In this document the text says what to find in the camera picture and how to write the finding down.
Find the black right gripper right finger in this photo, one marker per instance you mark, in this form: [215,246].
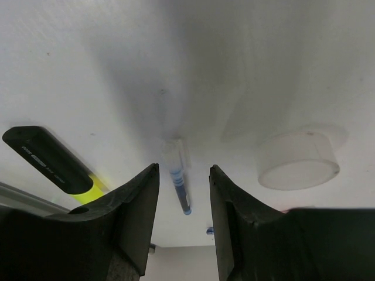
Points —
[256,242]

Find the yellow and black highlighter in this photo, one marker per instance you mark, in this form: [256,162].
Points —
[51,158]

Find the dark blue pen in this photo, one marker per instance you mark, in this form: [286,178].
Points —
[174,155]

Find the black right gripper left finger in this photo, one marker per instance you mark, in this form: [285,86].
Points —
[106,239]

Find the clear tape roll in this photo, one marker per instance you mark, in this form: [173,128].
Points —
[296,161]

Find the aluminium table frame rail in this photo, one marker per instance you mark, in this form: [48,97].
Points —
[16,198]

